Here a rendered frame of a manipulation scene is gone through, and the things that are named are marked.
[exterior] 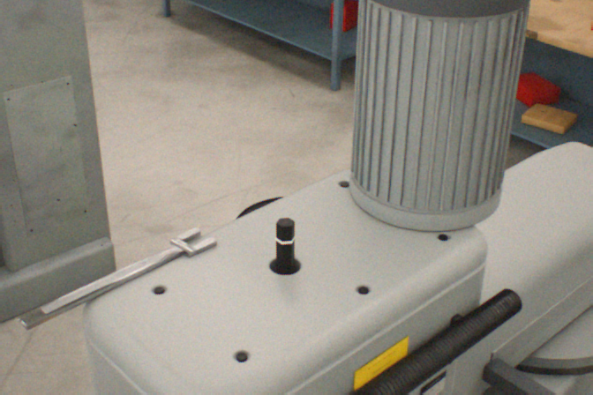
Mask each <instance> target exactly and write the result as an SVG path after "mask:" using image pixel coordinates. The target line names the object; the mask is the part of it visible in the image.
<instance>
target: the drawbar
mask: <svg viewBox="0 0 593 395"><path fill-rule="evenodd" d="M294 237H295V221H293V220H292V219H290V218H280V219H278V221H277V222H276V238H277V239H278V240H280V241H281V242H290V241H292V240H293V238H294ZM294 273H295V239H294V241H293V242H292V243H287V244H281V243H279V242H277V241H276V274H279V275H291V274H294Z"/></svg>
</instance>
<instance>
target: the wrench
mask: <svg viewBox="0 0 593 395"><path fill-rule="evenodd" d="M200 235H201V232H200V229H199V228H197V227H195V228H193V229H191V230H189V231H187V232H185V233H183V234H181V235H178V236H177V237H176V238H174V239H172V240H170V241H169V242H170V246H168V247H167V248H165V249H163V250H160V251H158V252H155V253H154V254H152V255H150V256H148V257H145V258H143V259H141V260H139V261H137V262H135V263H133V264H131V265H128V266H126V267H124V268H122V269H120V270H118V271H116V272H113V273H111V274H110V275H107V276H105V277H103V278H101V279H98V280H96V281H95V282H92V283H90V284H88V285H86V286H84V287H82V288H80V289H78V290H75V291H73V292H71V293H69V294H67V295H65V296H63V297H61V298H58V299H56V300H54V301H53V302H50V303H48V304H46V305H43V306H41V307H40V308H38V309H35V310H33V311H31V312H29V313H26V314H25V315H23V316H21V317H19V318H18V321H19V323H20V324H21V325H22V326H23V327H24V328H25V329H26V330H27V331H28V330H30V329H32V328H34V327H35V326H38V325H40V324H43V323H45V322H47V321H49V320H50V319H52V318H54V317H57V316H59V315H61V314H63V313H64V312H66V311H68V310H71V309H74V308H76V307H78V306H79V305H81V304H83V303H85V302H88V301H90V300H92V299H93V298H95V297H97V296H99V295H102V294H105V293H107V292H108V291H110V290H112V289H114V288H116V287H119V286H121V285H123V284H124V283H126V282H128V281H130V280H132V279H136V278H137V277H139V276H141V275H143V274H145V273H147V272H150V271H152V270H153V269H155V268H157V267H159V266H161V265H165V264H166V263H168V262H170V261H172V260H174V259H176V258H178V257H181V256H182V255H183V254H185V255H186V256H187V257H193V256H195V255H196V254H197V255H198V254H200V253H202V252H204V251H206V250H209V249H211V248H213V247H214V246H216V245H217V241H216V240H215V239H214V238H208V239H206V240H205V241H203V242H200V243H198V244H196V245H193V246H192V247H191V246H190V245H188V244H187V243H186V242H188V241H190V240H193V239H195V238H197V237H199V236H200Z"/></svg>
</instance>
